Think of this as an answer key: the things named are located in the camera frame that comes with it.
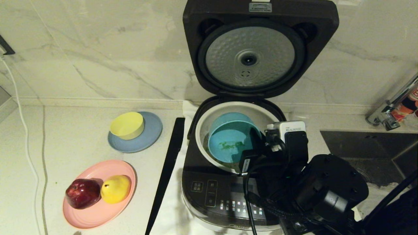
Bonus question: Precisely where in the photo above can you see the chopped green vegetables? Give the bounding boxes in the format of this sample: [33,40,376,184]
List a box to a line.
[219,140,245,151]

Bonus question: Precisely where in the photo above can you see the teal bowl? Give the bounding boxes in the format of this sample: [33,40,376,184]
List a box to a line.
[208,112,262,164]

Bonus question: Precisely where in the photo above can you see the dark grey rice cooker lid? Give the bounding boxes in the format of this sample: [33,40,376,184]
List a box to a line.
[182,0,340,99]

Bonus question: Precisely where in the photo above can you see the cream inner pot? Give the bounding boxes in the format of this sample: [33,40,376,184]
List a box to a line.
[195,101,281,173]

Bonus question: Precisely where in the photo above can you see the yellow bowl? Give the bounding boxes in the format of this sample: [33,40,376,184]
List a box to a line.
[109,112,145,140]

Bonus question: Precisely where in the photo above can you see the clear plastic cup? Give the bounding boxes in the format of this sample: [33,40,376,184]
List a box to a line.
[289,113,311,126]

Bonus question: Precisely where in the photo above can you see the dark metal sink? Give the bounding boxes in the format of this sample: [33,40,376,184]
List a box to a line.
[321,131,418,186]

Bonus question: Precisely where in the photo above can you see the black flat board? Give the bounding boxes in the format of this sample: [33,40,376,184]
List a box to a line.
[145,117,186,235]

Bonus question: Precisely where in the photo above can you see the white cloth with green specks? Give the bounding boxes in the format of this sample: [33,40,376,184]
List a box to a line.
[356,181,405,219]

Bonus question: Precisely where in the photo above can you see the blue plate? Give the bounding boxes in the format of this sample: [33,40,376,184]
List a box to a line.
[108,111,163,153]

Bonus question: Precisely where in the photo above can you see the chrome faucet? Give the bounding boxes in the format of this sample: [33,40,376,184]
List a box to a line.
[366,73,418,132]

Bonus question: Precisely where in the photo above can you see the red printed can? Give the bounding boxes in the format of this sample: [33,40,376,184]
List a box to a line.
[393,86,418,123]

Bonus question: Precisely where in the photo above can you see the yellow pear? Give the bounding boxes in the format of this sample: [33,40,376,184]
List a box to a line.
[100,175,132,204]

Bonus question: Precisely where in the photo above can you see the pink plate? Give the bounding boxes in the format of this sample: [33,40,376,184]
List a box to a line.
[63,160,137,229]

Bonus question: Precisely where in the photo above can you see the red apple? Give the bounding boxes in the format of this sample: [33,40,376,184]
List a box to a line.
[65,178,101,210]

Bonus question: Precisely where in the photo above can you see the thick black cable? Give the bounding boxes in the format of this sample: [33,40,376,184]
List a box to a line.
[243,163,271,235]

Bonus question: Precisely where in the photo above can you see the black braided cable sleeve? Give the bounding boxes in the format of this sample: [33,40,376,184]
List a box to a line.
[258,193,314,222]

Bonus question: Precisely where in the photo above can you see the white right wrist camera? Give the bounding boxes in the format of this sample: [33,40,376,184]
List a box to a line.
[265,120,309,164]

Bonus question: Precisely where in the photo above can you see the white power cable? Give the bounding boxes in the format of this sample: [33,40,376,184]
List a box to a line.
[0,55,44,235]

